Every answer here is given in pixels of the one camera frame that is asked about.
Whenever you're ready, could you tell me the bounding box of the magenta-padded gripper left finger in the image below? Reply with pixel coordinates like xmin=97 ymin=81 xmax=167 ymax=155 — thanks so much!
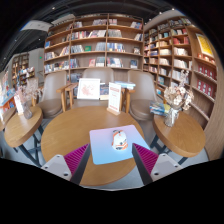
xmin=41 ymin=143 xmax=92 ymax=186

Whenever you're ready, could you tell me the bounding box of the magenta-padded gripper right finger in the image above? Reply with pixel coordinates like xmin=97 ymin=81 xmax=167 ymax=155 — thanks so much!
xmin=131 ymin=143 xmax=184 ymax=186

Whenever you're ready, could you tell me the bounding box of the white orange computer mouse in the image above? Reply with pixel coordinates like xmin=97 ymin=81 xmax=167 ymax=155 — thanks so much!
xmin=111 ymin=129 xmax=129 ymax=151

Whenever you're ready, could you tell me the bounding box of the pink blue gradient mouse pad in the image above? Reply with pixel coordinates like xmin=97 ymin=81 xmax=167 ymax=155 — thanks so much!
xmin=88 ymin=124 xmax=151 ymax=166

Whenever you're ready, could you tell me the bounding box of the round wooden side table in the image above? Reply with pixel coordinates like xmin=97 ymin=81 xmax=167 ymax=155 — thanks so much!
xmin=3 ymin=105 xmax=44 ymax=168
xmin=152 ymin=110 xmax=207 ymax=166

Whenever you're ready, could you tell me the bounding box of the glass vase with white flowers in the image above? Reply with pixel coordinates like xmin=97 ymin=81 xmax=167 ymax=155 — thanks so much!
xmin=163 ymin=69 xmax=195 ymax=128

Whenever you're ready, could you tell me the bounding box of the colourful magazines stack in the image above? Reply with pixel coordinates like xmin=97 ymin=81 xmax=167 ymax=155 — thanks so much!
xmin=148 ymin=100 xmax=172 ymax=118

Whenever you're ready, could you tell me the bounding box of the beige armchair with wooden arms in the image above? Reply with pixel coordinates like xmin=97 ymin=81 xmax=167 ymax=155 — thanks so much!
xmin=64 ymin=67 xmax=116 ymax=109
xmin=124 ymin=69 xmax=158 ymax=122
xmin=37 ymin=70 xmax=73 ymax=119

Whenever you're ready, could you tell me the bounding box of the white red sign, wooden stand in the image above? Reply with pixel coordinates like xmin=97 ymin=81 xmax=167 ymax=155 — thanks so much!
xmin=106 ymin=81 xmax=123 ymax=116

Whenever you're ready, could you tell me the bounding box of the white framed floral picture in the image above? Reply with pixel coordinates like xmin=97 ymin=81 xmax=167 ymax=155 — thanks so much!
xmin=76 ymin=77 xmax=102 ymax=101

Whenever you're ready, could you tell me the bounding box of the dark cover book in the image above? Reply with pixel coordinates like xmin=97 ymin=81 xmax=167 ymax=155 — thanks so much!
xmin=99 ymin=83 xmax=110 ymax=101

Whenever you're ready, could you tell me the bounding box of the light blue flat book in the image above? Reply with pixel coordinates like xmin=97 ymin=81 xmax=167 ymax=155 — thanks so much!
xmin=114 ymin=80 xmax=137 ymax=90

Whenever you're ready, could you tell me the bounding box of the small white card sign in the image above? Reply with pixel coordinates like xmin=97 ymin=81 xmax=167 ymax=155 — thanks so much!
xmin=13 ymin=93 xmax=25 ymax=116

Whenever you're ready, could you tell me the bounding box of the colourful book display table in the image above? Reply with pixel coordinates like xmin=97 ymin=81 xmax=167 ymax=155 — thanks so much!
xmin=0 ymin=69 xmax=18 ymax=113

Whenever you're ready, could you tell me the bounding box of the small distant wooden bookshelf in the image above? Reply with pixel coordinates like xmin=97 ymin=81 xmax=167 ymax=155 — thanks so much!
xmin=11 ymin=52 xmax=36 ymax=81

